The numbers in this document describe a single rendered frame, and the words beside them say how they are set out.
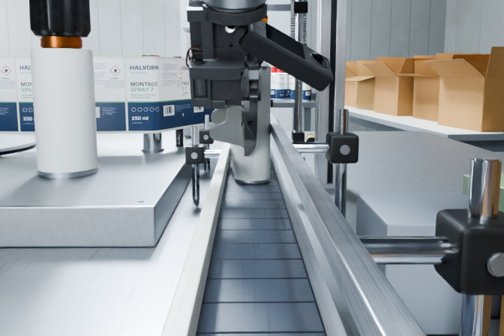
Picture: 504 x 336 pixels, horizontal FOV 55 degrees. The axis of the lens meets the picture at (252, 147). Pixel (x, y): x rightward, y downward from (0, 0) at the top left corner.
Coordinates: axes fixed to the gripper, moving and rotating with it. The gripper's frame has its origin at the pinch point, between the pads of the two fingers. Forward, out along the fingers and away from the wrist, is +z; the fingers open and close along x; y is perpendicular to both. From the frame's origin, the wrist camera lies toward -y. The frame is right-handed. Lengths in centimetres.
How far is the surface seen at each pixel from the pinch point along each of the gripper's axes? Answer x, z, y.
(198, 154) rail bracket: -8.3, 8.0, 8.2
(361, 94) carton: -263, 155, -87
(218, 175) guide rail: 9.2, -2.9, 4.0
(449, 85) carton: -154, 82, -100
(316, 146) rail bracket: 12.0, -9.4, -6.3
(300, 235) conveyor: 20.0, -4.9, -4.3
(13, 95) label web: -28, 10, 45
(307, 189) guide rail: 30.0, -20.2, -2.7
